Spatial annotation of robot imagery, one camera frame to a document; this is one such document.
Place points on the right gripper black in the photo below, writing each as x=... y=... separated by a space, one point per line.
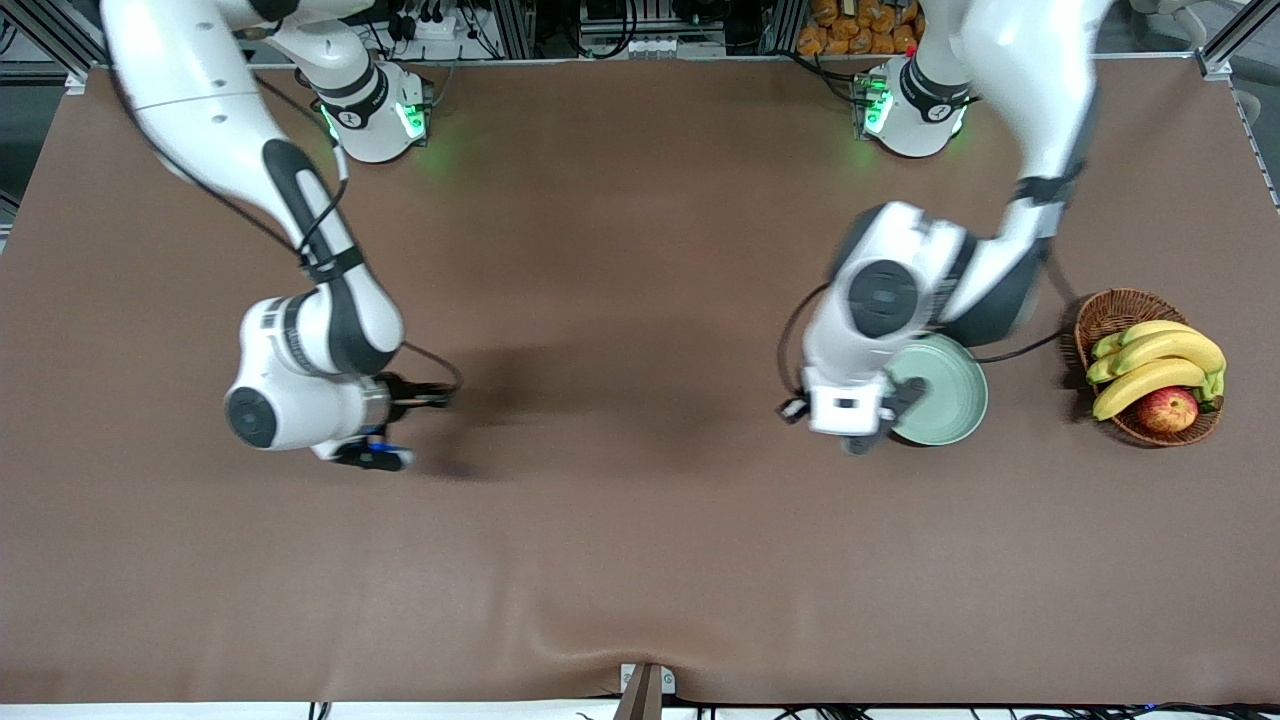
x=408 y=391

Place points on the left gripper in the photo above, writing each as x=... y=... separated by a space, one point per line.
x=906 y=394

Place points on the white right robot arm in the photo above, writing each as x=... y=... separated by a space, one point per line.
x=200 y=100

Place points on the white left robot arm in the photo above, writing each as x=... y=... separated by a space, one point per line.
x=1040 y=80

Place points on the light green round plate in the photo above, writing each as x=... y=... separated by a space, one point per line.
x=950 y=400

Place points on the brown table mat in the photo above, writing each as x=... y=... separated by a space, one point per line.
x=640 y=550

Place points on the short greenish banana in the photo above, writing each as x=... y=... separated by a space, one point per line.
x=1100 y=370

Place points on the brown wicker basket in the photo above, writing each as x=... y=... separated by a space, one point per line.
x=1115 y=312

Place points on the large yellow banana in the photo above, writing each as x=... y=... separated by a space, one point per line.
x=1170 y=348
x=1140 y=385

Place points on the thin greenish yellow banana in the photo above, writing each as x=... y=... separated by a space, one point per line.
x=1150 y=328

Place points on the white power strip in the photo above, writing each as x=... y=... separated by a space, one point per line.
x=430 y=25

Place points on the red yellow apple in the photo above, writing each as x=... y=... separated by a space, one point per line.
x=1167 y=410

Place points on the white terminal block row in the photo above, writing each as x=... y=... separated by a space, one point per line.
x=660 y=45

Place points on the bag of orange buns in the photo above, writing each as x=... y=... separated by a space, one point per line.
x=850 y=25

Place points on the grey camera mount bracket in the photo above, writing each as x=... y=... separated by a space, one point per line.
x=643 y=695

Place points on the aluminium frame profile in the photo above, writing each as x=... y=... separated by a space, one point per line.
x=1228 y=45
x=55 y=45

